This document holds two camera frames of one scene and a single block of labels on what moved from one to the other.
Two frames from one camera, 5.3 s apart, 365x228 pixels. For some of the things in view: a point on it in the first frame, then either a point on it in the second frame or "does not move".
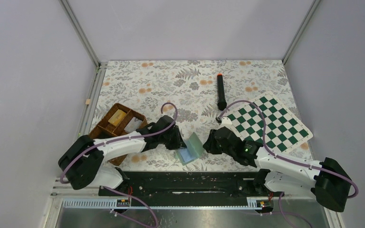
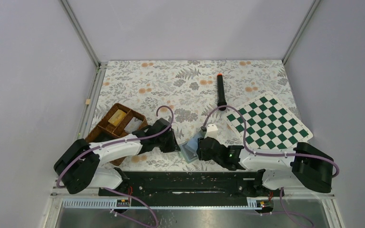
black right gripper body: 226,150 -> 203,156
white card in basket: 133,125 does not move
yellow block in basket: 117,117 does not move
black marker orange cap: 222,103 does not move
